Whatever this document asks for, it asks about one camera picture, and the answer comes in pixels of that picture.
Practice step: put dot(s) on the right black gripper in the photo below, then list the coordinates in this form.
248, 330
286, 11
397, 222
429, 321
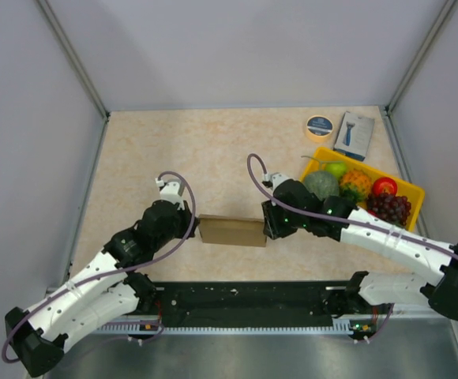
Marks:
272, 228

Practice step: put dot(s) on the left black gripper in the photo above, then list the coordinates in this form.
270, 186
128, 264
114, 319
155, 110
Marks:
187, 217

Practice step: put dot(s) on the brown cardboard box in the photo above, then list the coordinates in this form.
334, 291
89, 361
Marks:
230, 231

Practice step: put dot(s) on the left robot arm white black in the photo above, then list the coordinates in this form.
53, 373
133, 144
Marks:
108, 287

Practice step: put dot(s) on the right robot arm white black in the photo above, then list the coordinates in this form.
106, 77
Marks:
433, 265

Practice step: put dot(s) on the blue razor retail box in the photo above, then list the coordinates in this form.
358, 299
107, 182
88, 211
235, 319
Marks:
354, 135

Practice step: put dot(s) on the green round melon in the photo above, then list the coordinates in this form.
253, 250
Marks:
322, 184

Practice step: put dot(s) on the green apple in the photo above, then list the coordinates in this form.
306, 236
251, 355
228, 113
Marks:
337, 169

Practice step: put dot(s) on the toy pineapple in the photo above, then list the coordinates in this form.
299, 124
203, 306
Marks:
355, 186

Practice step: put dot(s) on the yellow masking tape roll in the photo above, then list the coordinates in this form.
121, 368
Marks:
318, 128

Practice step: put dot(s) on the red tomato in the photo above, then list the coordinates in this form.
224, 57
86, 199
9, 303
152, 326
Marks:
384, 185

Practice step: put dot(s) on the purple grapes bunch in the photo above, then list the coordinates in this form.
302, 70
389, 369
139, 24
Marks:
390, 208

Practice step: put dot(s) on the yellow plastic bin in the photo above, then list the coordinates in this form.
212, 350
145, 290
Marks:
414, 194

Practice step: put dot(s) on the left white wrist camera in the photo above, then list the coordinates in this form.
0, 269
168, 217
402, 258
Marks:
171, 192

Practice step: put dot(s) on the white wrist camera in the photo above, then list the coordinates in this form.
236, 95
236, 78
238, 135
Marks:
272, 180
171, 192

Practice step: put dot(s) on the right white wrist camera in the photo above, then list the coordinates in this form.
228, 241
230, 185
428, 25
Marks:
272, 180

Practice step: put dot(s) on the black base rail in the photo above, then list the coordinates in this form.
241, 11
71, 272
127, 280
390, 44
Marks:
282, 304

